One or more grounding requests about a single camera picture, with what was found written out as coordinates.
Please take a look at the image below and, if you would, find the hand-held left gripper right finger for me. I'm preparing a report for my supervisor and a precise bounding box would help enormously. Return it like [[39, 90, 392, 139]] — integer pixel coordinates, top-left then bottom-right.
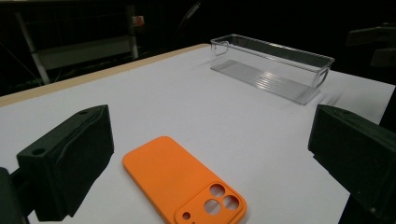
[[307, 104, 396, 222]]

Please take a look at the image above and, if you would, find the desk with white legs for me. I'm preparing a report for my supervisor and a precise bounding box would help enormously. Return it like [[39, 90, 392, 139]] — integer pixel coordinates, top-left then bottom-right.
[[13, 6, 146, 86]]

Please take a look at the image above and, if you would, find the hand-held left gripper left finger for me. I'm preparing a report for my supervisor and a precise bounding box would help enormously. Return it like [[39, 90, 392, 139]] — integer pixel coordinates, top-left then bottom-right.
[[16, 104, 115, 222]]

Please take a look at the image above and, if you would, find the clear plastic bin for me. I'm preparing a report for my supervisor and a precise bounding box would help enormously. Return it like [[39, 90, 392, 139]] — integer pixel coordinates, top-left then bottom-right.
[[209, 34, 336, 106]]

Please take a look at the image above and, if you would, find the white table mat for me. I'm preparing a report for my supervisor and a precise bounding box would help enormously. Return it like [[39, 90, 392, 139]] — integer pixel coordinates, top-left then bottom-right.
[[0, 46, 396, 224]]

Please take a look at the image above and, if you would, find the black chair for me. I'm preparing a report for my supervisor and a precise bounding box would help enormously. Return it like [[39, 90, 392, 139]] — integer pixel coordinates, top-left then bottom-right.
[[345, 22, 396, 68]]

